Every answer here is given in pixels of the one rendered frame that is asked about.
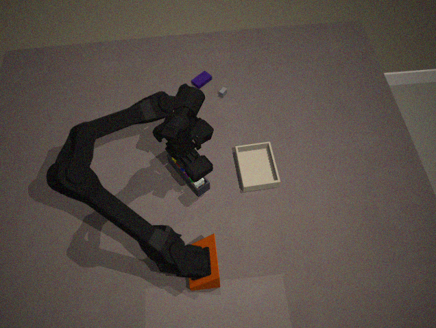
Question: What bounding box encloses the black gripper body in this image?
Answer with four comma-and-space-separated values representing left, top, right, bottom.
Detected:
153, 122, 213, 182

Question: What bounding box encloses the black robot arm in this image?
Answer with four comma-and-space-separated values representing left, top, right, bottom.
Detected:
46, 83, 214, 280

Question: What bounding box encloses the purple rectangular block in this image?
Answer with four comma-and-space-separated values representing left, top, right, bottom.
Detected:
191, 71, 212, 89

